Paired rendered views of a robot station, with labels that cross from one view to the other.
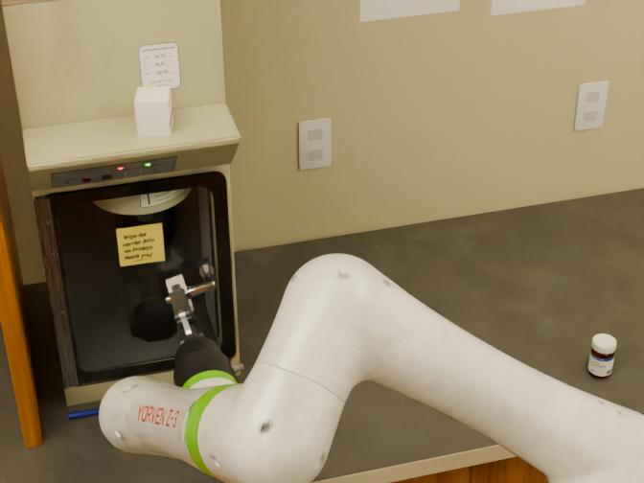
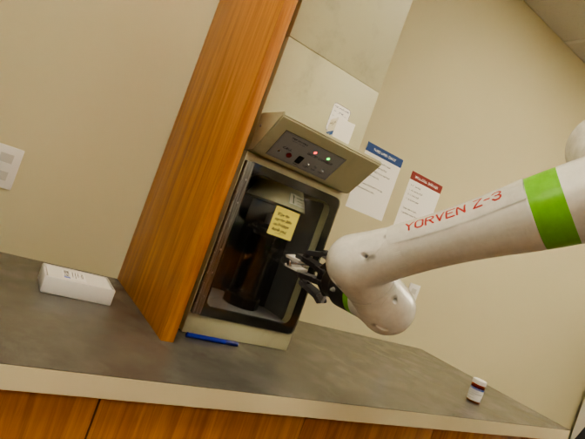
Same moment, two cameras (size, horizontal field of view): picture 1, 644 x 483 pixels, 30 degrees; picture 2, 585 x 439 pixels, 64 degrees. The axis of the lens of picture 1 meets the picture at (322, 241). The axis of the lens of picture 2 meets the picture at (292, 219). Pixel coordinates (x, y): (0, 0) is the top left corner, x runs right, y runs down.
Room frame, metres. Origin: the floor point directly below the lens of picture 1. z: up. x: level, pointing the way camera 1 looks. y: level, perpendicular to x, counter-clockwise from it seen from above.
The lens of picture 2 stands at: (0.48, 0.65, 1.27)
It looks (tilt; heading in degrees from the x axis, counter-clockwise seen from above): 1 degrees up; 343
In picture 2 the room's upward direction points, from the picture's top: 20 degrees clockwise
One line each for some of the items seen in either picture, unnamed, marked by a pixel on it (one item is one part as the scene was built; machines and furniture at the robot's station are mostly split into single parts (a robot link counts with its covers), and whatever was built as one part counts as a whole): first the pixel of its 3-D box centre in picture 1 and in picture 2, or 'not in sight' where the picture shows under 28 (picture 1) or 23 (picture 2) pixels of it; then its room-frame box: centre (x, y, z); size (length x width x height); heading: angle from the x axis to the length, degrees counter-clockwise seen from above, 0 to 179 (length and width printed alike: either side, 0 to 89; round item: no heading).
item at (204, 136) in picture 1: (133, 160); (317, 156); (1.61, 0.29, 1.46); 0.32 x 0.11 x 0.10; 105
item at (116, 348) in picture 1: (144, 283); (272, 253); (1.66, 0.30, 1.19); 0.30 x 0.01 x 0.40; 105
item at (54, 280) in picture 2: not in sight; (76, 284); (1.72, 0.73, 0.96); 0.16 x 0.12 x 0.04; 105
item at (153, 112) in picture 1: (153, 111); (339, 132); (1.62, 0.25, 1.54); 0.05 x 0.05 x 0.06; 1
